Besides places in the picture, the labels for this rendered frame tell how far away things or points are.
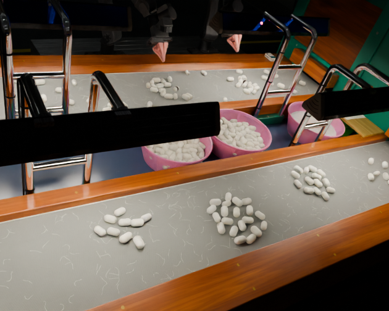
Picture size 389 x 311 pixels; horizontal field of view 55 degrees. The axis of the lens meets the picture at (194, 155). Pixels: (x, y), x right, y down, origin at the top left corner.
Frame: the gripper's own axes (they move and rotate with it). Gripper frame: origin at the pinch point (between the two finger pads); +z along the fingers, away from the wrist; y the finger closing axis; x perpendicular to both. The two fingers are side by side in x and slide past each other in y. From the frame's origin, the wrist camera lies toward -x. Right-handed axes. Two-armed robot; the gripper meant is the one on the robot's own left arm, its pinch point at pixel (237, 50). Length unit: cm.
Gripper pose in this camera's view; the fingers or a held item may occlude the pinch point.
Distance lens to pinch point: 191.8
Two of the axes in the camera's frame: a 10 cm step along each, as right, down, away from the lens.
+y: 8.5, -1.5, 5.1
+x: -4.9, 1.7, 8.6
